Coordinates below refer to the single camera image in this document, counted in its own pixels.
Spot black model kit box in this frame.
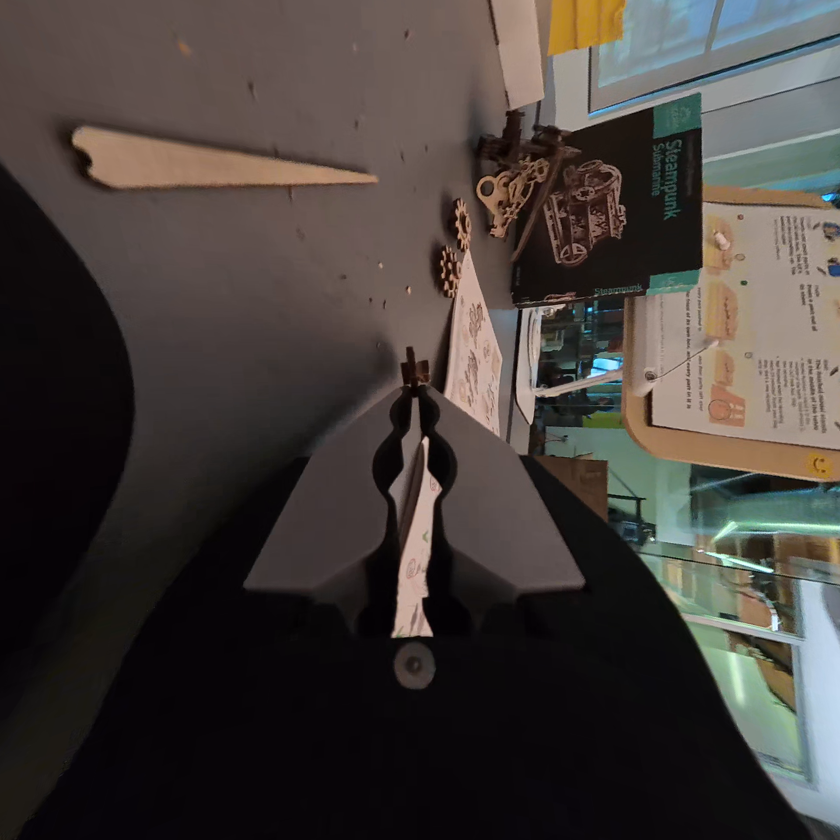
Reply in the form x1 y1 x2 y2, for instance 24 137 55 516
511 92 703 309

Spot brown cardboard box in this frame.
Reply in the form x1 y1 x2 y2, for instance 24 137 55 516
535 454 609 521

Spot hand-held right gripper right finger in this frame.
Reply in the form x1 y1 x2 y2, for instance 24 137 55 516
419 387 586 629

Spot printed instruction booklet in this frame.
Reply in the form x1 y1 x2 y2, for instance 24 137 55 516
390 249 504 639

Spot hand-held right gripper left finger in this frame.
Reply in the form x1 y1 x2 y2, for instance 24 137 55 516
243 387 421 637

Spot instruction poster board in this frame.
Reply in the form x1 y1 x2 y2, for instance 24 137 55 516
622 184 840 483

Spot glass window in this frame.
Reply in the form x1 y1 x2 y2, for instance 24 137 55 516
587 0 840 116

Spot partly built wooden model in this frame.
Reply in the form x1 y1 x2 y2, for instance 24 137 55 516
476 110 573 240

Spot white cardboard tray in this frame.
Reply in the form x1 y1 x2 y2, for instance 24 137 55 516
489 0 546 110

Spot nested yellow plastic bins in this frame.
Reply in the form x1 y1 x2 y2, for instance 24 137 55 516
548 0 626 56

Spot flat wooden stick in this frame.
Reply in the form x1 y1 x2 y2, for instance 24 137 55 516
71 125 380 193

